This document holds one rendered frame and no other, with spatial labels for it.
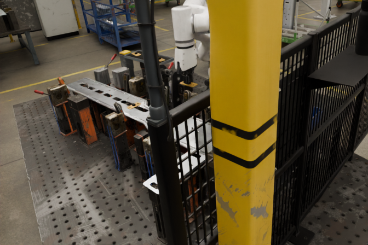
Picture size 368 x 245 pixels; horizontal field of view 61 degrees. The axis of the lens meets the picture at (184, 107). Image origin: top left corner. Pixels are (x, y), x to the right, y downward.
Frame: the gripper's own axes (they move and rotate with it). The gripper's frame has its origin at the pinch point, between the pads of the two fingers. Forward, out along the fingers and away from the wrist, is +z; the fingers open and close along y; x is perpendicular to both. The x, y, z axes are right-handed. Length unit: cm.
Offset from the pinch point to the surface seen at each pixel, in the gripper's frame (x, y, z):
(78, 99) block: -79, 18, 25
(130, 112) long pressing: -42, 6, 27
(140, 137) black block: -18.0, 19.0, 28.5
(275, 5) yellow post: 68, 47, -44
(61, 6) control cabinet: -677, -268, 52
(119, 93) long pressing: -70, -6, 27
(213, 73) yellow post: 59, 53, -33
